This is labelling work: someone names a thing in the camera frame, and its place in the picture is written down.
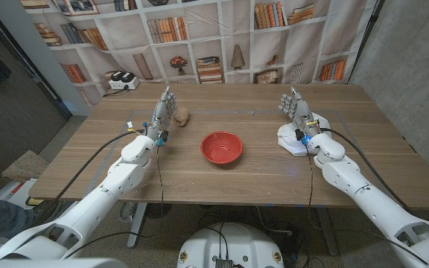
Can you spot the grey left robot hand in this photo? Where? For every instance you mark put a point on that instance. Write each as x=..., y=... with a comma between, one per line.
x=160, y=119

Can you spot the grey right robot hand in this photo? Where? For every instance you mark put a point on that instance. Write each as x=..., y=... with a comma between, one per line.
x=302, y=115

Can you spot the white tissue cloth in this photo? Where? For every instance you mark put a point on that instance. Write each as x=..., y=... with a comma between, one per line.
x=286, y=139

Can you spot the red bowl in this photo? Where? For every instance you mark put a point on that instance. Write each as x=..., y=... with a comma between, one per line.
x=221, y=147

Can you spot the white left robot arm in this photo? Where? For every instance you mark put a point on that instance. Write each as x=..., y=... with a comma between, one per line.
x=99, y=197

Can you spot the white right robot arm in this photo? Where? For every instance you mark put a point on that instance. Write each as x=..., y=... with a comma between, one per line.
x=371, y=201

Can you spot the brown crumpled lump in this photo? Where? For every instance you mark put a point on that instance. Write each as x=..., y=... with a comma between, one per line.
x=181, y=117

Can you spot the printed bookshelf backdrop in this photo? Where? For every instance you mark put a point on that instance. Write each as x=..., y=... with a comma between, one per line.
x=237, y=41

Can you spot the black backdrop stand pole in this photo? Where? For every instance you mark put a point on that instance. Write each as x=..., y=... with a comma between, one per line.
x=367, y=33

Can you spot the grey table leg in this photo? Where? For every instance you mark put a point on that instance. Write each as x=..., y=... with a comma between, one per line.
x=328, y=231
x=137, y=223

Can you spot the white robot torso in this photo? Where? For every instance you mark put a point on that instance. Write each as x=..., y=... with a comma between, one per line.
x=233, y=242

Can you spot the yellow and black object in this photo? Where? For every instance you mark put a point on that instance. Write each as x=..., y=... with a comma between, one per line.
x=34, y=201

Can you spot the white box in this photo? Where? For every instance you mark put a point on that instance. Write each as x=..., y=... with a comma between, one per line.
x=17, y=190

